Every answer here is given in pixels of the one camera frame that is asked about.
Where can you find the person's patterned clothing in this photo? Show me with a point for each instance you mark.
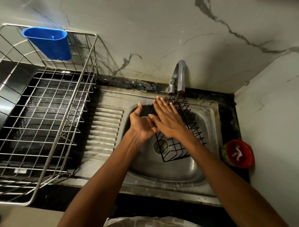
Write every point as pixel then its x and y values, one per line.
pixel 149 222

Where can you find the person's right forearm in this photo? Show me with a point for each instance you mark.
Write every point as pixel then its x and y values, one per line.
pixel 233 184

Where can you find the stainless steel sink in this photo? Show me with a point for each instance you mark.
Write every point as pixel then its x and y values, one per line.
pixel 102 131

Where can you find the dark steel drip tray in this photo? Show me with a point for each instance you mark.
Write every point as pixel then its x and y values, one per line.
pixel 46 112

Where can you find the chrome sink faucet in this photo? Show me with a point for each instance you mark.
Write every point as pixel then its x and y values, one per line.
pixel 181 76

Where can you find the round sink drain strainer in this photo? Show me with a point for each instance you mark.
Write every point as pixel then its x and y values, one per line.
pixel 160 146

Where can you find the red and green bowl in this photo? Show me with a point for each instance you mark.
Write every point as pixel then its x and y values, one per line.
pixel 245 155

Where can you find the black wire basket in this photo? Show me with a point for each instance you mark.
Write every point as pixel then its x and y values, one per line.
pixel 177 149

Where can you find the white scrap in bowl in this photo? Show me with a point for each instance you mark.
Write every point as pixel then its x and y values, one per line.
pixel 237 153

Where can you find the person's left forearm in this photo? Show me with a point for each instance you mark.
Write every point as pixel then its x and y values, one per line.
pixel 100 187

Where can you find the person's right hand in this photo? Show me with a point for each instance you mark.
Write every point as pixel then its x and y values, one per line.
pixel 170 121

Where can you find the blue plastic cutlery holder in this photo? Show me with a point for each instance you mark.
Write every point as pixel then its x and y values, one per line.
pixel 51 44

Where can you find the person's left hand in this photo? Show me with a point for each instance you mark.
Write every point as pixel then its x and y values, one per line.
pixel 141 127

